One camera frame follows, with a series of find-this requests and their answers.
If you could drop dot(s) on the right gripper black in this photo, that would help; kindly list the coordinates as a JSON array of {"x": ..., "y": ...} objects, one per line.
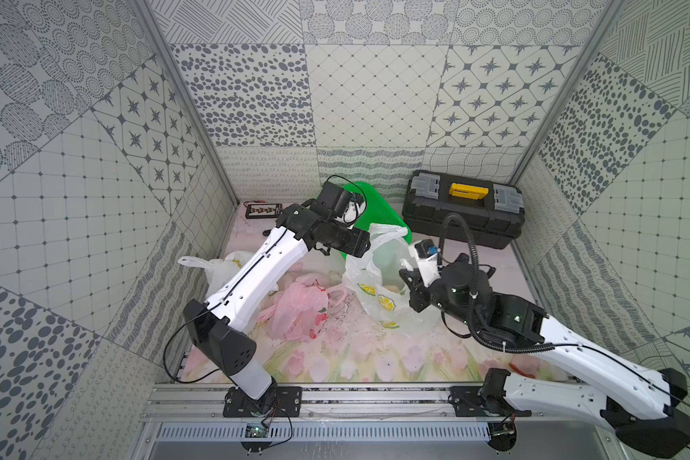
[{"x": 418, "y": 290}]

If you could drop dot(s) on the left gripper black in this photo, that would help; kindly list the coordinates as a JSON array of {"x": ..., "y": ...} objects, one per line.
[{"x": 356, "y": 242}]

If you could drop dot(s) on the pink plastic bag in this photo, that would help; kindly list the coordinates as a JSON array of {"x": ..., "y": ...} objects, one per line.
[{"x": 300, "y": 311}]

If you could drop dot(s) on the lemon print plastic bag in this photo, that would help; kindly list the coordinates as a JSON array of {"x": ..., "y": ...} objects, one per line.
[{"x": 219, "y": 272}]

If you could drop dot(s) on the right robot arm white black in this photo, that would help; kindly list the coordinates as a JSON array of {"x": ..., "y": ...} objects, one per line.
[{"x": 639, "y": 405}]

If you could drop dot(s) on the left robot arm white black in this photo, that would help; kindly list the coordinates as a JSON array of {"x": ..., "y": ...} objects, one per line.
[{"x": 215, "y": 326}]

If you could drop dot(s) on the green plastic basket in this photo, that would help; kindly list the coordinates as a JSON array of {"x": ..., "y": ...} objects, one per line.
[{"x": 377, "y": 210}]

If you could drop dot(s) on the black screw bit case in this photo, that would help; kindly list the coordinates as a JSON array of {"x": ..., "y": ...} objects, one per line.
[{"x": 263, "y": 211}]

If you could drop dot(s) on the red white work glove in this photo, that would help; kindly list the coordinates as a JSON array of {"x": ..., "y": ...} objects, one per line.
[{"x": 526, "y": 366}]

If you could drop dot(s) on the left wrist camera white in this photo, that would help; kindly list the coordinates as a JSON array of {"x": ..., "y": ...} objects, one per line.
[{"x": 355, "y": 209}]

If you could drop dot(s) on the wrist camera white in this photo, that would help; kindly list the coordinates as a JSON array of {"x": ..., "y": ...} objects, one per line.
[
  {"x": 427, "y": 260},
  {"x": 355, "y": 209}
]

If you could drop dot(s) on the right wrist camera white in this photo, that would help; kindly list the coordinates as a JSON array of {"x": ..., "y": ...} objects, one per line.
[{"x": 427, "y": 260}]

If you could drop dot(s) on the black toolbox yellow handle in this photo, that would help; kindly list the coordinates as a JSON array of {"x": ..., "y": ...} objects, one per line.
[{"x": 494, "y": 212}]

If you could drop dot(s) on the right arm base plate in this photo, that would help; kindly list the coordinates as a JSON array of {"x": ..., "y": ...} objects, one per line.
[{"x": 470, "y": 401}]

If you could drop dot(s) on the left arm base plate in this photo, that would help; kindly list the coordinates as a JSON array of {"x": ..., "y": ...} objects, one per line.
[{"x": 284, "y": 400}]

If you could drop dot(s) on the aluminium front rail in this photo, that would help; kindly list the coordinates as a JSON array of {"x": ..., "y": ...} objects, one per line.
[{"x": 386, "y": 402}]

